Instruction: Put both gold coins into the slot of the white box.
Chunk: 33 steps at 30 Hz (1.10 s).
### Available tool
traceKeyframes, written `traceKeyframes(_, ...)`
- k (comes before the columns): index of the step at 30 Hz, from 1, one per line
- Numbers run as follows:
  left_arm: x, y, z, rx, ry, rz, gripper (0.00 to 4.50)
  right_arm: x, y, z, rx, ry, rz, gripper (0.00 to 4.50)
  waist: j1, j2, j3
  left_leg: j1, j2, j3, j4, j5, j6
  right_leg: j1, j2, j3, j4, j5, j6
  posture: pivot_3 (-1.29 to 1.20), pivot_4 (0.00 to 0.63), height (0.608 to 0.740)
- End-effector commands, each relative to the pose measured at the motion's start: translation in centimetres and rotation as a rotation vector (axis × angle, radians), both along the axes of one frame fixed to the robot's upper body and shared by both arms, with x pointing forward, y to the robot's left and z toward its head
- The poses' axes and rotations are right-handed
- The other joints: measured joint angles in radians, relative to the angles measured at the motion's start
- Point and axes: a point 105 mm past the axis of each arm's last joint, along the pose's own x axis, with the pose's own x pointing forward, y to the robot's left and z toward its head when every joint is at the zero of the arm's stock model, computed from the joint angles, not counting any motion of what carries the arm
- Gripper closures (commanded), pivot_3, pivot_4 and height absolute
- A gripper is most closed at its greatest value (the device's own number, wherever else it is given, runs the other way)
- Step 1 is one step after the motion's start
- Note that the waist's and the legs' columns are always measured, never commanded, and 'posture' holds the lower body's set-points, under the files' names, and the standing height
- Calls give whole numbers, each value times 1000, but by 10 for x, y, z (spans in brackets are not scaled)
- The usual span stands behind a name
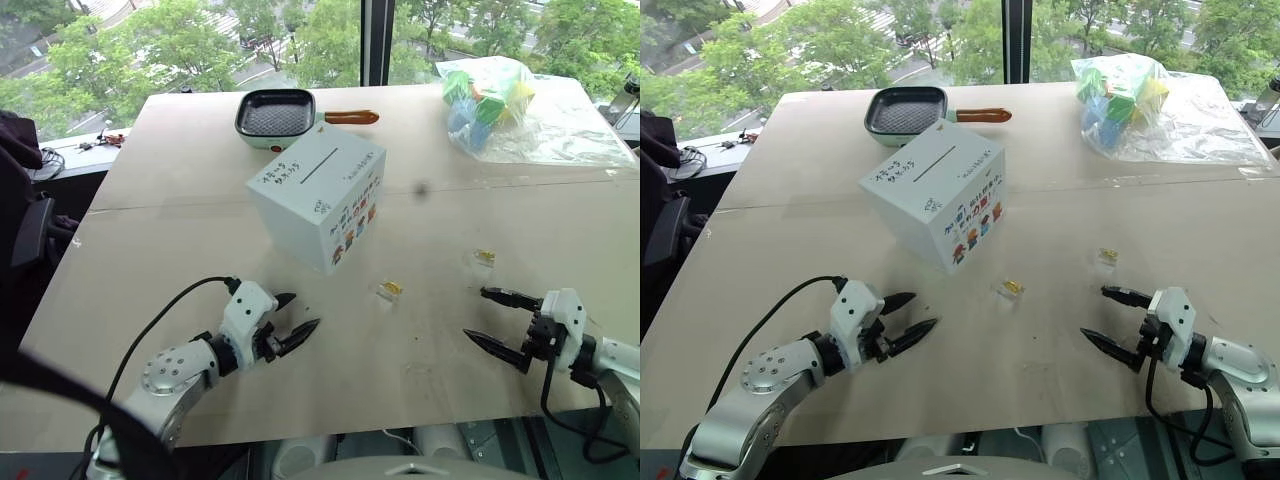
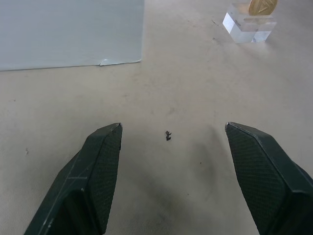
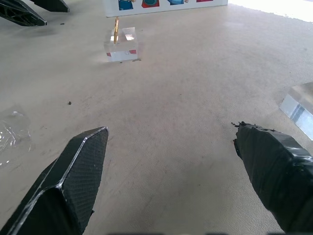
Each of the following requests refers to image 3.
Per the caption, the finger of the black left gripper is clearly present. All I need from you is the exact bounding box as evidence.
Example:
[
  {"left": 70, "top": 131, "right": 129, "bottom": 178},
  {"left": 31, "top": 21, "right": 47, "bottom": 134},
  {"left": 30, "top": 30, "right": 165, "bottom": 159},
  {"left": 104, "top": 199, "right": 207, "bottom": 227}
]
[
  {"left": 0, "top": 0, "right": 48, "bottom": 27},
  {"left": 31, "top": 0, "right": 70, "bottom": 13}
]

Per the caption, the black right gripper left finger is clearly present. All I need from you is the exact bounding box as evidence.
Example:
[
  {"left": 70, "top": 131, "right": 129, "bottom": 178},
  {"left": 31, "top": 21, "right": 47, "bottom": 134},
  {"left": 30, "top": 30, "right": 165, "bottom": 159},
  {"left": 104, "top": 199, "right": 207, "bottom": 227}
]
[{"left": 0, "top": 126, "right": 109, "bottom": 235}]

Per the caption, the taped black right gripper right finger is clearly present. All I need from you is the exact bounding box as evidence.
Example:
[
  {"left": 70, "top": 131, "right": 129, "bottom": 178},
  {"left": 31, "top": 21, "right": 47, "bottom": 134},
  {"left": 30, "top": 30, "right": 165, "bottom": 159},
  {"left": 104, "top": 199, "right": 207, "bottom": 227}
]
[{"left": 231, "top": 121, "right": 313, "bottom": 233}]

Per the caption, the gold pin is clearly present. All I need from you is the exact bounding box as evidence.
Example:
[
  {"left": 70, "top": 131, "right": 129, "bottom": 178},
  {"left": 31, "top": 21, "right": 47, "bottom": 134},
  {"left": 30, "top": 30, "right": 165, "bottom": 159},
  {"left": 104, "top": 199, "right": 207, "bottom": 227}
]
[{"left": 113, "top": 16, "right": 120, "bottom": 45}]

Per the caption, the crumpled clear plastic wrap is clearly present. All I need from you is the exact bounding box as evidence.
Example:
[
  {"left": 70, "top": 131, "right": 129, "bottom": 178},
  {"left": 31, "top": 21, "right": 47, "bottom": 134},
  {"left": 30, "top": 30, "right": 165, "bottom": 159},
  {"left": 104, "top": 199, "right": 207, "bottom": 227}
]
[{"left": 0, "top": 105, "right": 34, "bottom": 169}]

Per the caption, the white board with cartoon figures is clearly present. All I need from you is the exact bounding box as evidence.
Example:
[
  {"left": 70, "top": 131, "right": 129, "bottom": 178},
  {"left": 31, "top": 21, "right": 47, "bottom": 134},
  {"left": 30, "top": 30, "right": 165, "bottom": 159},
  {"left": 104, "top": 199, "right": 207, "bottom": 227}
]
[{"left": 102, "top": 0, "right": 229, "bottom": 18}]

